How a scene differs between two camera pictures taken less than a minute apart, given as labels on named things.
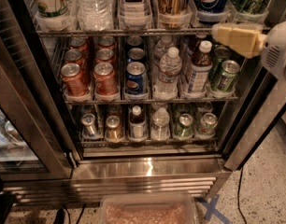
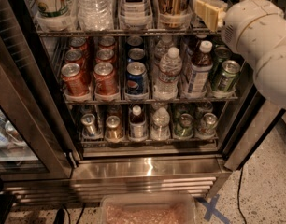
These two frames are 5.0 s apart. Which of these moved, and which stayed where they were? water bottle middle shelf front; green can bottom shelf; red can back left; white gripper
Moved: white gripper
Stayed: water bottle middle shelf front; green can bottom shelf; red can back left
